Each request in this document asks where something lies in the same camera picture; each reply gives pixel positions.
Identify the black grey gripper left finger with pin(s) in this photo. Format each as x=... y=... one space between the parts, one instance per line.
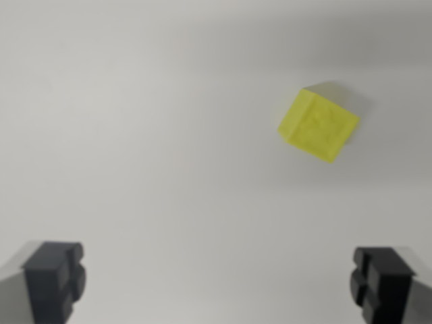
x=47 y=283

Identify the black grey gripper right finger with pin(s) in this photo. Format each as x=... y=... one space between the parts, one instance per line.
x=388 y=287

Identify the yellow cube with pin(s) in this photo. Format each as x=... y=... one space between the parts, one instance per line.
x=315 y=126

